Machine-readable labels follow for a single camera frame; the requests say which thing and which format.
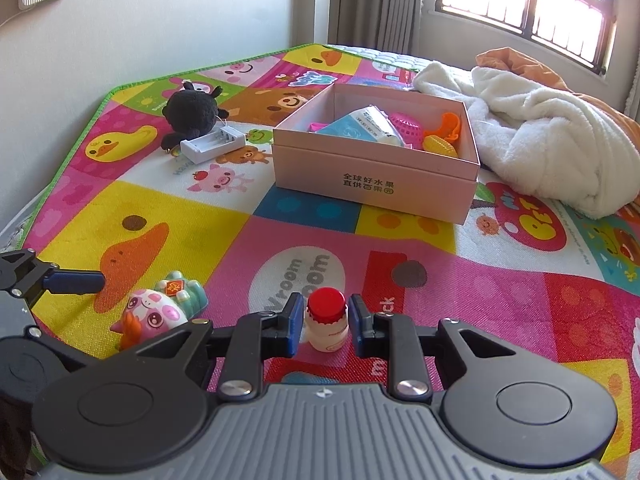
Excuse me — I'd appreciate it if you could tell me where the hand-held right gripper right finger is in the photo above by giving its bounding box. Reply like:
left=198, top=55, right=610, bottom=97
left=348, top=293, right=527, bottom=402

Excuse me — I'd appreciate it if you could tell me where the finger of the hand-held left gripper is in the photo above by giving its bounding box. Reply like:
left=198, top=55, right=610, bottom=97
left=0, top=248, right=107, bottom=312
left=20, top=326, right=118, bottom=372

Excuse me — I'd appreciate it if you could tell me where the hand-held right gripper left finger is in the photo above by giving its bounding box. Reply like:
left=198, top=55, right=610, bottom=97
left=114, top=292, right=305, bottom=402

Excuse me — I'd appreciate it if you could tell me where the small red capped bottle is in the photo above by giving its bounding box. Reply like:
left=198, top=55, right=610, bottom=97
left=305, top=286, right=349, bottom=354

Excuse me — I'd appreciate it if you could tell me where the pink pig face toy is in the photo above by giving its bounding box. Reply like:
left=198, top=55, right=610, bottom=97
left=109, top=287, right=192, bottom=353

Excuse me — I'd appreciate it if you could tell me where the pink cardboard box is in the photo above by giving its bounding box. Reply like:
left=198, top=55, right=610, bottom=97
left=271, top=83, right=482, bottom=226

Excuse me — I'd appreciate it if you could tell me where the yellow plastic toy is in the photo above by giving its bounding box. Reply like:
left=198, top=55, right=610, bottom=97
left=422, top=135, right=459, bottom=157

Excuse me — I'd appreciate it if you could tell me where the blue and white milk carton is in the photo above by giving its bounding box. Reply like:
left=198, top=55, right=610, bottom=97
left=315, top=105, right=414, bottom=149

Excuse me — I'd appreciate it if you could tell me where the pink basket toy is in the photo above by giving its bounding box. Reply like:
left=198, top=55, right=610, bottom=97
left=387, top=111, right=427, bottom=151

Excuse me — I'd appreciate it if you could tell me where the orange plastic toy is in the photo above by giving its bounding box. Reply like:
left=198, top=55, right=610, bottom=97
left=425, top=111, right=464, bottom=144

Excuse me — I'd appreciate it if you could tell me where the mint green toy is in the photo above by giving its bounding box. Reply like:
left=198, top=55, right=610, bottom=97
left=154, top=270, right=207, bottom=320

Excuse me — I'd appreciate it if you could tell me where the colourful cartoon play mat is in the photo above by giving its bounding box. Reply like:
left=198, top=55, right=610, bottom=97
left=10, top=42, right=640, bottom=480

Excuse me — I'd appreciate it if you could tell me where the white battery charger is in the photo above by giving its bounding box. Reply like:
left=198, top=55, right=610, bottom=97
left=180, top=126, right=247, bottom=165

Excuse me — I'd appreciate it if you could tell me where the black plush toy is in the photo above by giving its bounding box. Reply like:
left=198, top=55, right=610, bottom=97
left=161, top=81, right=231, bottom=152

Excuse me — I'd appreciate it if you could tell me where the white fluffy blanket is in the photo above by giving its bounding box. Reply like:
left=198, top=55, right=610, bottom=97
left=412, top=60, right=640, bottom=221

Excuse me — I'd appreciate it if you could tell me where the quilted mattress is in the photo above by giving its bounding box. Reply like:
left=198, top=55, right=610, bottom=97
left=325, top=43, right=432, bottom=74

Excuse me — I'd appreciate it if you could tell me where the orange cloth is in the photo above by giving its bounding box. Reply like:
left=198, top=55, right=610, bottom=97
left=474, top=47, right=640, bottom=147

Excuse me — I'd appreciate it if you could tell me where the grey curtain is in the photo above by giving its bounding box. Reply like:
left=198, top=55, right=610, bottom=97
left=327, top=0, right=426, bottom=57

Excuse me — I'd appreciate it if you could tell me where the window with brown frame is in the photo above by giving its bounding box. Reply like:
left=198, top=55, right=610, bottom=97
left=434, top=0, right=617, bottom=76

